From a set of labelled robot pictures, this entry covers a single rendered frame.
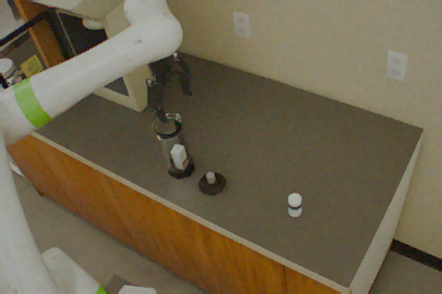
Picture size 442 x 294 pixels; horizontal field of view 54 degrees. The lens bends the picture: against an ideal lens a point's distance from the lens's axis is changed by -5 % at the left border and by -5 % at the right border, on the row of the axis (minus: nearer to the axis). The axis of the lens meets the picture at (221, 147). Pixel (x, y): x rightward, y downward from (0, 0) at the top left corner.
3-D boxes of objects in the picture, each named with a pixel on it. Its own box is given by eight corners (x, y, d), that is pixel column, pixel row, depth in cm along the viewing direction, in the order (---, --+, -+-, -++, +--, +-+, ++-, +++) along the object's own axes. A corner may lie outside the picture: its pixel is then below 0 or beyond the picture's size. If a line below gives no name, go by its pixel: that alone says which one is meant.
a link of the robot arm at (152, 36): (29, 66, 103) (53, 97, 112) (32, 96, 96) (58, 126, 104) (164, -7, 104) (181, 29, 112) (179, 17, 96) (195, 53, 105)
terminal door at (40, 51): (83, 86, 196) (48, 9, 166) (28, 128, 183) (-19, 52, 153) (82, 86, 197) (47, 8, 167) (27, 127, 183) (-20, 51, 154)
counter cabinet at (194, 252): (106, 128, 322) (58, 23, 255) (388, 253, 230) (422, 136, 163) (39, 195, 289) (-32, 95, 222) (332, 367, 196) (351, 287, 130)
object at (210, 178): (209, 172, 161) (206, 160, 156) (231, 182, 157) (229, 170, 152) (194, 190, 156) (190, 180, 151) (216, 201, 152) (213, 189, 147)
